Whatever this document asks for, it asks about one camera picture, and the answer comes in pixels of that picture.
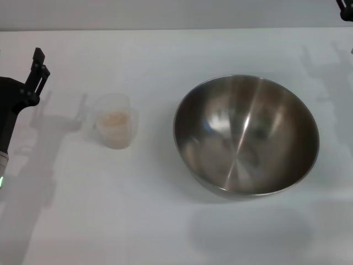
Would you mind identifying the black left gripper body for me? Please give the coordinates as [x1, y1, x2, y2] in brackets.
[0, 76, 39, 155]

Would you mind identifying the clear plastic measuring cup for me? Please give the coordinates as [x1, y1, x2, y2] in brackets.
[81, 93, 140, 150]

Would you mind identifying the white rice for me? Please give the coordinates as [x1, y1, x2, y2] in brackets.
[95, 110, 132, 149]

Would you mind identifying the stainless steel bowl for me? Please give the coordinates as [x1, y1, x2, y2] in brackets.
[173, 73, 320, 201]

